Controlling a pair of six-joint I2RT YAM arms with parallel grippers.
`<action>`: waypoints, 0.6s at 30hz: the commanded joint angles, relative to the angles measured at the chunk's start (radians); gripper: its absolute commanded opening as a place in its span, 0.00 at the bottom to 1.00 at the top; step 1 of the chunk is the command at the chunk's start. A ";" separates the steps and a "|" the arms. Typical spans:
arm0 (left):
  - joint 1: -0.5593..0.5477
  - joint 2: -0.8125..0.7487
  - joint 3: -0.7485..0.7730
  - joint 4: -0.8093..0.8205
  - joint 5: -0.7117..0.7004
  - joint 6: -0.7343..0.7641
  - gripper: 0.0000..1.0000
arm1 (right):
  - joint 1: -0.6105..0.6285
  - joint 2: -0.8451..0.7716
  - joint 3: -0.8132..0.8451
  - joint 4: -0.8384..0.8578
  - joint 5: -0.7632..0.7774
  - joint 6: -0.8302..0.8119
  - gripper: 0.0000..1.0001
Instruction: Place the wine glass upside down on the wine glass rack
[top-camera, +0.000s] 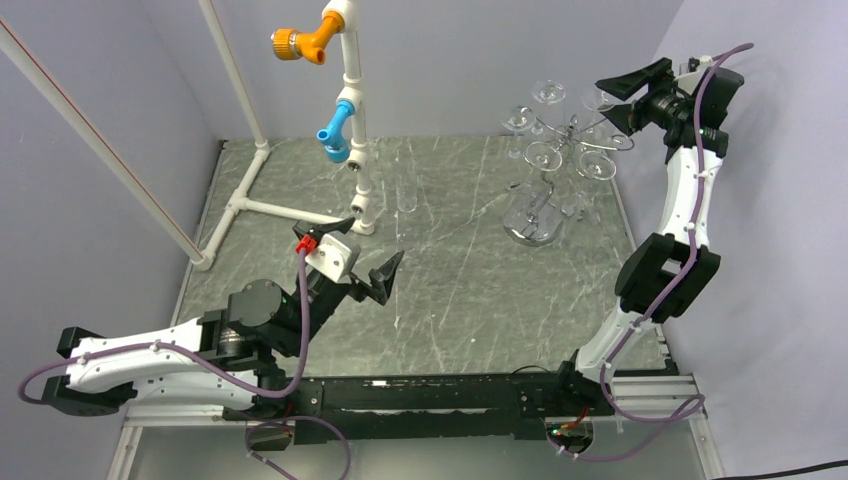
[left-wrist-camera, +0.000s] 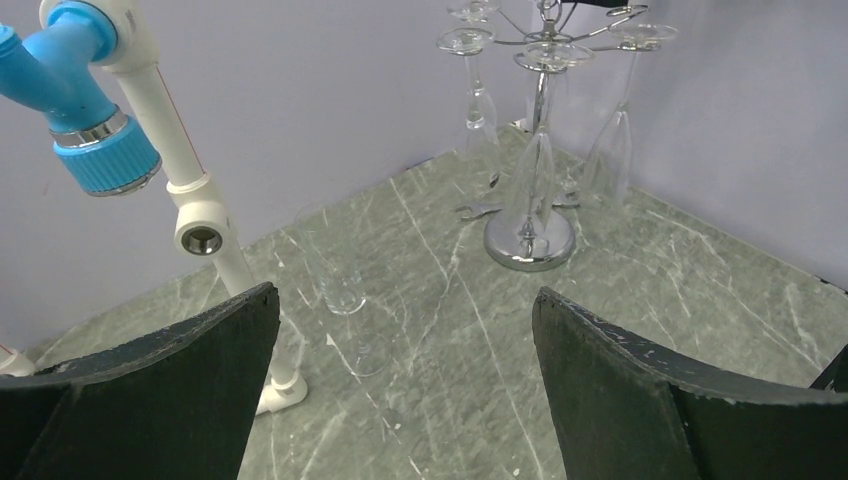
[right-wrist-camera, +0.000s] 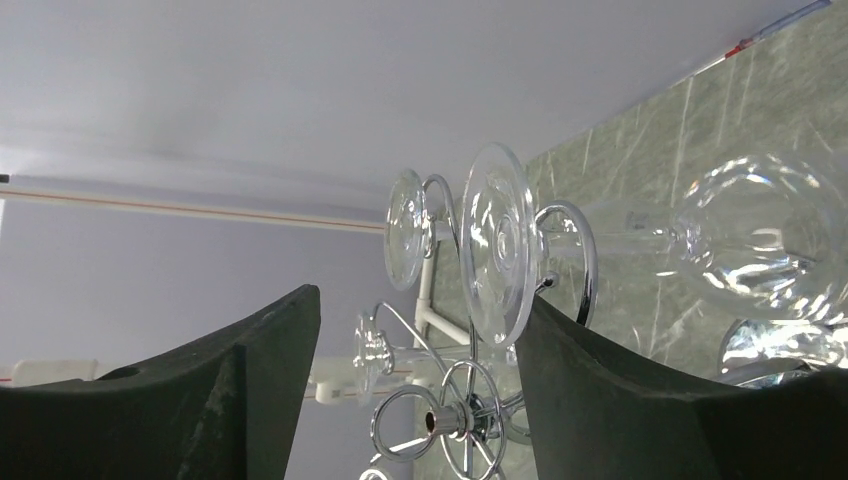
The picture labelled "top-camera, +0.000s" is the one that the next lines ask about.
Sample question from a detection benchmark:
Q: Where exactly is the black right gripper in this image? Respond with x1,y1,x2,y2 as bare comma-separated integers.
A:
596,60,693,137

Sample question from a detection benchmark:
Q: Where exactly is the clear wine glass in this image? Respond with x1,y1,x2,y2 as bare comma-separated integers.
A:
524,141,563,202
394,154,418,213
575,150,617,218
500,105,536,159
581,87,617,133
532,80,566,130

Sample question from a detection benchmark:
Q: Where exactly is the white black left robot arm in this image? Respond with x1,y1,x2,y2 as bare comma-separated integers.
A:
18,218,404,420

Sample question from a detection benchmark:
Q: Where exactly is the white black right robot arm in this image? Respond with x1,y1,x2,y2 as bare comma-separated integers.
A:
550,54,744,415

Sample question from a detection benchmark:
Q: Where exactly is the clear wine glass back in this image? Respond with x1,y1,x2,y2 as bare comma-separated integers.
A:
394,154,418,213

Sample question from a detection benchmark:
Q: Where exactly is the chrome wine glass rack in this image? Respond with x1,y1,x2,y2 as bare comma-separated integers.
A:
502,116,635,247

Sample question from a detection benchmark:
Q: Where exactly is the blue pipe nozzle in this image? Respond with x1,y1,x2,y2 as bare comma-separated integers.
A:
316,100,355,164

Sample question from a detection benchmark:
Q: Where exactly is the orange pipe nozzle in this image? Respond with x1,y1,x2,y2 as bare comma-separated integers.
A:
271,10,346,65

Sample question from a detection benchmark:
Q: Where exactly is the white diagonal pole red stripe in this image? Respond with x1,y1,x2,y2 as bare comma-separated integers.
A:
1,20,213,268

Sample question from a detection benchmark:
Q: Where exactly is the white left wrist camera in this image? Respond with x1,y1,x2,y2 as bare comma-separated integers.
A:
296,232,361,283

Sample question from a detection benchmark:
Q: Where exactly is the white PVC pipe frame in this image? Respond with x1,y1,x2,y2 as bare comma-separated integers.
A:
193,1,376,270

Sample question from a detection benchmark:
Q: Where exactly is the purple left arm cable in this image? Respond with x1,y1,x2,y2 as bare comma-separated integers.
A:
17,251,352,480

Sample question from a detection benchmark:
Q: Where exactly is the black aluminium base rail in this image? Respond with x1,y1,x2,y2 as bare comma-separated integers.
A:
125,370,700,446

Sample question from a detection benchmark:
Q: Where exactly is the black cable bottom right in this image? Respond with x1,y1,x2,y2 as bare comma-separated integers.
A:
708,460,848,480

